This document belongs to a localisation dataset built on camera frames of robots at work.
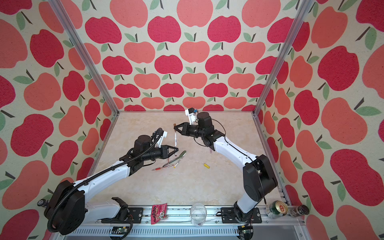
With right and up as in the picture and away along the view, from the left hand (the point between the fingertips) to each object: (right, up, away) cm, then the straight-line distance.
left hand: (179, 151), depth 77 cm
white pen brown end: (-2, +5, +2) cm, 6 cm away
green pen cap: (0, -5, +19) cm, 20 cm away
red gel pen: (-16, -13, +14) cm, 25 cm away
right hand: (-1, +13, +2) cm, 13 cm away
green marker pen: (-6, -9, +16) cm, 20 cm away
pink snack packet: (-10, -31, -2) cm, 32 cm away
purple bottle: (-54, -18, -17) cm, 60 cm away
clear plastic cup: (+10, -32, -1) cm, 34 cm away
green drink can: (+47, -24, -9) cm, 53 cm away
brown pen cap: (-3, +14, +2) cm, 14 cm away
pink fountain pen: (+19, -4, +22) cm, 30 cm away
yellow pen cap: (+15, -11, +16) cm, 25 cm away
